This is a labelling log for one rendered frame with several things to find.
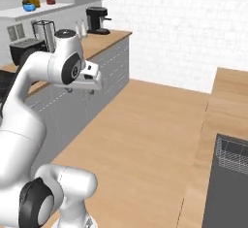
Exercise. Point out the white wall shelf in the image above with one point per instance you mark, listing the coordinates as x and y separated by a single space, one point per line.
35 10

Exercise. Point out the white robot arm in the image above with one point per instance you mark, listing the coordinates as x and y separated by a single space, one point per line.
19 131

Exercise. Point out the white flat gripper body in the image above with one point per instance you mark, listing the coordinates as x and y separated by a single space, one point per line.
87 82

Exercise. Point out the grey sink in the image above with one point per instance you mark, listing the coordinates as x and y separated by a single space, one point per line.
226 196

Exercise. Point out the blue bowl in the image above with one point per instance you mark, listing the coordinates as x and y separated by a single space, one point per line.
29 7

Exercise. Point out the black toaster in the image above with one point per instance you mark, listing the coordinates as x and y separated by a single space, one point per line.
22 49

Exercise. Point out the dark small jar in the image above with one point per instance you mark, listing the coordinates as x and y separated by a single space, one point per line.
24 1

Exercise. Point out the black coffee machine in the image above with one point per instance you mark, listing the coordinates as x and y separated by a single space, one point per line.
97 20

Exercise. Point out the grey wall outlet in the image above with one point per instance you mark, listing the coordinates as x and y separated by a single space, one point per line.
16 32

